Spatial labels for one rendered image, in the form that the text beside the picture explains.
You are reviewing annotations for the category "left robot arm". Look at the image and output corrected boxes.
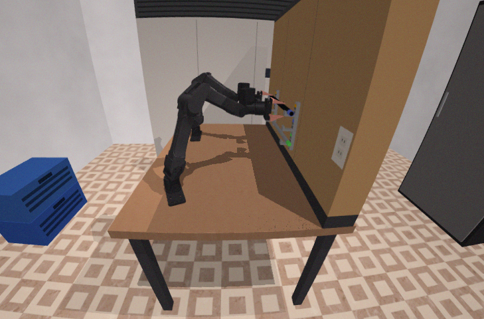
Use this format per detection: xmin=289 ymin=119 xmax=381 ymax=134
xmin=190 ymin=72 xmax=250 ymax=142

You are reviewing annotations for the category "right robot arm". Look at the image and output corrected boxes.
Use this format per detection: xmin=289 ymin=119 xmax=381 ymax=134
xmin=163 ymin=82 xmax=266 ymax=207

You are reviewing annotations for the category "large brown wooden panel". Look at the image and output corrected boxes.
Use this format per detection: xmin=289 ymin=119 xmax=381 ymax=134
xmin=266 ymin=0 xmax=440 ymax=229

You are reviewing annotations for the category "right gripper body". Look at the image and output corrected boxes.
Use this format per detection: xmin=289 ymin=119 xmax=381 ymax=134
xmin=254 ymin=98 xmax=273 ymax=120

